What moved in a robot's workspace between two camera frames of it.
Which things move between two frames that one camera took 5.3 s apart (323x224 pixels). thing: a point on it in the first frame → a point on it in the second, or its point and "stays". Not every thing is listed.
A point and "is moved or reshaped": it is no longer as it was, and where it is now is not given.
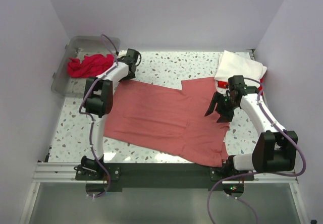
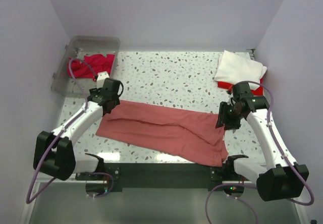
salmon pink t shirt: [170, 121] is moved or reshaped
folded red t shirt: [224, 85] stays
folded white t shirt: [229, 65] stays
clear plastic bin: [77, 47] stays
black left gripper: [128, 77] → [95, 91]
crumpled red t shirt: [92, 65] stays
